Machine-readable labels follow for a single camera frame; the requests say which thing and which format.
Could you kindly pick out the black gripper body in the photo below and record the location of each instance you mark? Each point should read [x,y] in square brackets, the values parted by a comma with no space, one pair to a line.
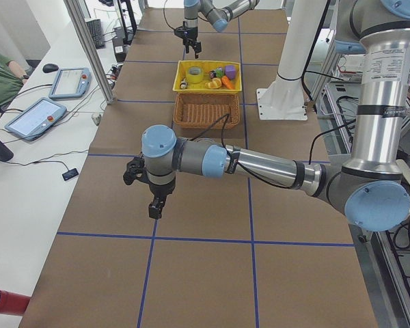
[190,35]
[160,189]

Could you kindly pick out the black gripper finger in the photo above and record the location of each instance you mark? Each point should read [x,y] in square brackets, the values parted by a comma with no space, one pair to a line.
[155,208]
[195,46]

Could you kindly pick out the yellow clear tape roll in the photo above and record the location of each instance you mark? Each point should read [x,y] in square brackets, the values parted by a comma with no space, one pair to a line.
[194,75]

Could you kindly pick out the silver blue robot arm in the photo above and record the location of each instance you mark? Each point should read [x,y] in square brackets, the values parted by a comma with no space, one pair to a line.
[366,188]
[217,17]

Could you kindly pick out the yellow woven basket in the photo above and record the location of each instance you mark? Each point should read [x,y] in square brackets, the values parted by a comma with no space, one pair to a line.
[206,66]

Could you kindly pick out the brown wicker basket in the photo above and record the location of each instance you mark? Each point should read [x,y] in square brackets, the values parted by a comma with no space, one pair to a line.
[198,110]

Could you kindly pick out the panda figurine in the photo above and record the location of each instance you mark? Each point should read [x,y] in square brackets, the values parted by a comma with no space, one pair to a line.
[183,84]

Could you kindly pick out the toy croissant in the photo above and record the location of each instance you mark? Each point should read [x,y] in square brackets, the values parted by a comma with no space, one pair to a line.
[214,84]

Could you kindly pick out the purple foam cube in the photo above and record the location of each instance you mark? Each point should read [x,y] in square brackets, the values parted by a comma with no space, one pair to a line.
[230,71]

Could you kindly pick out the orange toy carrot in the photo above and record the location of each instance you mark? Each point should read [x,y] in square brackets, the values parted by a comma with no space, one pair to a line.
[227,82]

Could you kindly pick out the small black usb device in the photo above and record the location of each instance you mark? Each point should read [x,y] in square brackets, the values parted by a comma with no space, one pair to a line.
[71,173]

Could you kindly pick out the black keyboard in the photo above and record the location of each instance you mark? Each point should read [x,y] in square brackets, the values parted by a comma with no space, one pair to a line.
[95,29]

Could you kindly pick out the teach pendant far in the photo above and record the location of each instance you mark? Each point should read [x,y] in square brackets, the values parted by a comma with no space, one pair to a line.
[70,83]

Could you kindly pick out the teach pendant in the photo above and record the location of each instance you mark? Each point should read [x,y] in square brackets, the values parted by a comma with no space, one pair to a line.
[70,83]
[37,119]

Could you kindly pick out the black computer mouse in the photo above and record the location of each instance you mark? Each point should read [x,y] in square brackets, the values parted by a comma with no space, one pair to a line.
[48,68]

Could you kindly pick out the teach pendant near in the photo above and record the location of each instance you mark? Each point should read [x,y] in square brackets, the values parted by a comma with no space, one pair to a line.
[37,119]

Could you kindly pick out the red cylinder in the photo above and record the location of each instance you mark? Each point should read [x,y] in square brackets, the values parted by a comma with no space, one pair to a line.
[13,304]

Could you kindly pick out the person in green shirt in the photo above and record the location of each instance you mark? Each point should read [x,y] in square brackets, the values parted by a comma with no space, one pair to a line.
[12,79]

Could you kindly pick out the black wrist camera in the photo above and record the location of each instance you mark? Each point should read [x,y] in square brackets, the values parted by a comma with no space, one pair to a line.
[135,170]
[182,31]

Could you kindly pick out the aluminium frame post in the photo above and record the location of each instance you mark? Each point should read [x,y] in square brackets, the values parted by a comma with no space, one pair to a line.
[76,15]

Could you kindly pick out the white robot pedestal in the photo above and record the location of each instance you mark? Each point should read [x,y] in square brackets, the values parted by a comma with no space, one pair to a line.
[284,99]

